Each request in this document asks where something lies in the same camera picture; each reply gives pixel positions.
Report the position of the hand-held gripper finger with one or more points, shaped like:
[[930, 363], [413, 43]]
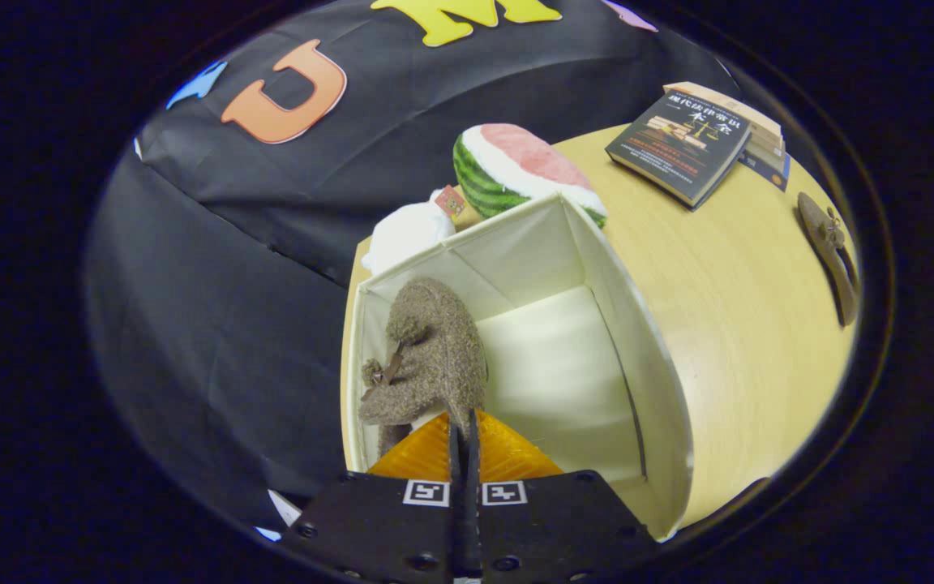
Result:
[[473, 503], [457, 503]]

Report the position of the blue cover book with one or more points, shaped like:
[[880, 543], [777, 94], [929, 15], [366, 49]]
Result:
[[767, 172]]

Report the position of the brown fuzzy shoe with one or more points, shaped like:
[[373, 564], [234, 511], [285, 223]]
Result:
[[434, 349], [828, 243]]

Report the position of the white plush toy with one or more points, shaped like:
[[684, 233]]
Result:
[[402, 235]]

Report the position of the dark cover book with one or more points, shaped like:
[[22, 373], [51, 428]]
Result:
[[678, 146]]

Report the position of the white storage box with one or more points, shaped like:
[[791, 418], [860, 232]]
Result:
[[556, 365]]

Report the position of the black backdrop cloth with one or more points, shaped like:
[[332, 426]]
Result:
[[216, 308]]

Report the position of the cream paperback book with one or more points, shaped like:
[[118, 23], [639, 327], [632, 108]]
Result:
[[769, 152]]

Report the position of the watermelon slice plush toy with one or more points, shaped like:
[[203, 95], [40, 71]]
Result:
[[516, 162]]

